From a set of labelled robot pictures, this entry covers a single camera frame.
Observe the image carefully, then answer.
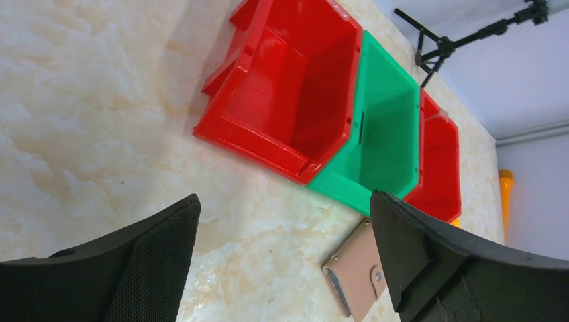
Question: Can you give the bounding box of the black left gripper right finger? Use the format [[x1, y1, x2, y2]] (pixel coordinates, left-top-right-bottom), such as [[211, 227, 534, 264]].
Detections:
[[370, 191, 568, 321]]

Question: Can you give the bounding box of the left red plastic bin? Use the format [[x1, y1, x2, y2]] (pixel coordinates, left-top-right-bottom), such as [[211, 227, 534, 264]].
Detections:
[[193, 1, 363, 185]]

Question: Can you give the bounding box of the green plastic bin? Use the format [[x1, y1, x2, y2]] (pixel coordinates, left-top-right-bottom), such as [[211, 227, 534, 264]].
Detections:
[[308, 31, 420, 216]]

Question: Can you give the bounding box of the right red plastic bin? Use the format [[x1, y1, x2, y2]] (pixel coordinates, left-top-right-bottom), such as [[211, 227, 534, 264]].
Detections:
[[404, 89, 462, 223]]

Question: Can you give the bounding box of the red plastic bin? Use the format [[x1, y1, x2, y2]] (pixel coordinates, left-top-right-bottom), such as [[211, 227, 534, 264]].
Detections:
[[193, 1, 363, 185], [404, 89, 462, 223]]

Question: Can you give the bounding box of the black camera tripod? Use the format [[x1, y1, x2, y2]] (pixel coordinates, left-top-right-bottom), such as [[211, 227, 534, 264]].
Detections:
[[394, 0, 554, 89]]

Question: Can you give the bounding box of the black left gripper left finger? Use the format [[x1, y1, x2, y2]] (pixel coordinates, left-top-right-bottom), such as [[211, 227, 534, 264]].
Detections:
[[1, 194, 201, 321]]

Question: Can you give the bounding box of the yellow toy brick car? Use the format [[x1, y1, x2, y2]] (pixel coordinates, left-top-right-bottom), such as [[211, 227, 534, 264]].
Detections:
[[451, 218, 461, 228]]

